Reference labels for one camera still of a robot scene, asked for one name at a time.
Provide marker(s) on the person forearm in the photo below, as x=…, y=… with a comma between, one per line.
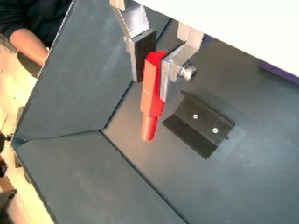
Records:
x=29, y=45

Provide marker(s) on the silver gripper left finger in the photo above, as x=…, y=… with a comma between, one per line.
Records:
x=139, y=35

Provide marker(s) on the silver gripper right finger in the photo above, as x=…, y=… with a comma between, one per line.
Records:
x=176, y=63

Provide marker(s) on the purple base board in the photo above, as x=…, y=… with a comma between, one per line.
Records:
x=270, y=69

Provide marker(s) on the red peg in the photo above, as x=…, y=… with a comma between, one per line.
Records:
x=151, y=103

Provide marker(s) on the black angle bracket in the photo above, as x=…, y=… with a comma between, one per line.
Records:
x=197, y=125

